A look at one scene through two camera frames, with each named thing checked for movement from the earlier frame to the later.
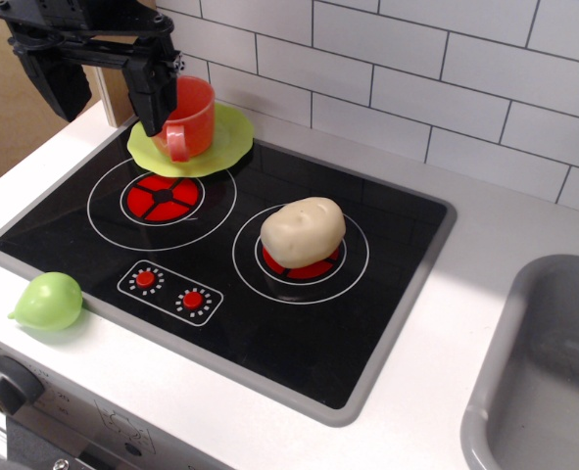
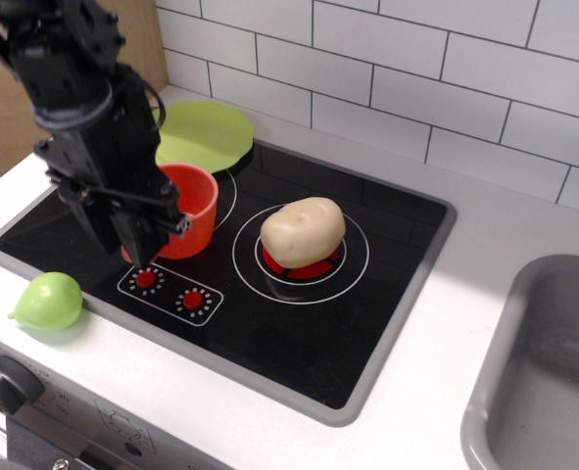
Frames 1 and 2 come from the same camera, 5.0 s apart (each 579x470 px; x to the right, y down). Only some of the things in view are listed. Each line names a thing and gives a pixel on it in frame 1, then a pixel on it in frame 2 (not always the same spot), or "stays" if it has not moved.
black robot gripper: (130, 33) to (114, 166)
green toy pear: (52, 302) stays
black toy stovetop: (289, 274) stays
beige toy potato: (299, 233) stays
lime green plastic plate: (231, 140) stays
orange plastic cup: (190, 130) to (197, 192)
